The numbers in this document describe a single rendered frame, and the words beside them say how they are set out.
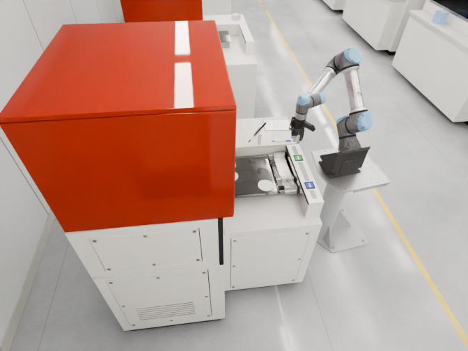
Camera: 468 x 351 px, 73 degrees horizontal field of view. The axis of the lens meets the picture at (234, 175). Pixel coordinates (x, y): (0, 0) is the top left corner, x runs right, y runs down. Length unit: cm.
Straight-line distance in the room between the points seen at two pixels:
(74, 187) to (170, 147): 41
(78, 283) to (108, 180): 173
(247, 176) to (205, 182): 86
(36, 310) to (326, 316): 215
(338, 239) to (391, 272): 48
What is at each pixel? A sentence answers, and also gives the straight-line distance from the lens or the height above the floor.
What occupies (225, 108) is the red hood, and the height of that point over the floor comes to 181.
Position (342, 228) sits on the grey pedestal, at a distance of 311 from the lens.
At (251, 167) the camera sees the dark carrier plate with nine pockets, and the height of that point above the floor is 90.
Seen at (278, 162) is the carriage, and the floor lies 88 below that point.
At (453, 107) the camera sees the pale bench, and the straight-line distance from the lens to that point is 495.
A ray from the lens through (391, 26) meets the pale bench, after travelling 646.
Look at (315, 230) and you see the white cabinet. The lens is 207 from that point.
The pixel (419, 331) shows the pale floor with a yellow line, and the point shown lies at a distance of 288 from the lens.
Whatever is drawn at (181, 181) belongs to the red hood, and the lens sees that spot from 127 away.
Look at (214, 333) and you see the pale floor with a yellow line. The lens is 252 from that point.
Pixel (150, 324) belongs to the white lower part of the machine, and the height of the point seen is 14.
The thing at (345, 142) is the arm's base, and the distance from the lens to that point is 228.
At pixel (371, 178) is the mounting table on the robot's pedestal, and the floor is 82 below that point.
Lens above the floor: 238
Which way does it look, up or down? 44 degrees down
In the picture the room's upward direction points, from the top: 1 degrees clockwise
